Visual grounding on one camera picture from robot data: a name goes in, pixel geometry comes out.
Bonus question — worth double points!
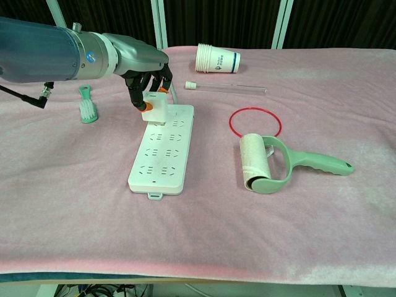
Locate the pink table cloth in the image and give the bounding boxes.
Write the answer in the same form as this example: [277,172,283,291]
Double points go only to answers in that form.
[0,46,396,279]

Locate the red rubber ring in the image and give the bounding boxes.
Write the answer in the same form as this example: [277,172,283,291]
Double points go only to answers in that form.
[228,106,283,139]

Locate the clear glass test tube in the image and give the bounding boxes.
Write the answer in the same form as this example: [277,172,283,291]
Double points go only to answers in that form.
[184,80,268,96]

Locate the black cables under table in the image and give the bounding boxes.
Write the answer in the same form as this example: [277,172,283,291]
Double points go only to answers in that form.
[55,283,152,297]

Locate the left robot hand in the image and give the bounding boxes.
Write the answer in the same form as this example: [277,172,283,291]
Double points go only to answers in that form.
[101,32,173,113]

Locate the white plug adapter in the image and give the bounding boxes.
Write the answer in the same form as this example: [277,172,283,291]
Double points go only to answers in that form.
[141,91,168,127]

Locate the green lint roller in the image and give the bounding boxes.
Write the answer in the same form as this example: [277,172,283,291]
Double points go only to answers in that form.
[239,132,355,195]

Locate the green cleaning brush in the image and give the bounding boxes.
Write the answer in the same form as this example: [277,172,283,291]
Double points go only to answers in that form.
[78,84,100,124]

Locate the stack of white paper cups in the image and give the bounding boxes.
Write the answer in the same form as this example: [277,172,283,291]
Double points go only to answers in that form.
[194,43,241,74]

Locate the black arm cable with plug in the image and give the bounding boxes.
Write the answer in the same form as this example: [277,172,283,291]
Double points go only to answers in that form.
[0,80,55,109]

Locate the white frame post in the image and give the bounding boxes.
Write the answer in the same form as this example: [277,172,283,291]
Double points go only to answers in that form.
[271,0,294,50]
[150,0,169,50]

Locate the white power strip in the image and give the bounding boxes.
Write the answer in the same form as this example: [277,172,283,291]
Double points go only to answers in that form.
[127,103,196,202]

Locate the grey power strip cable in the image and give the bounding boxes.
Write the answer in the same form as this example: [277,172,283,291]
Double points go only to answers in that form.
[170,82,180,106]

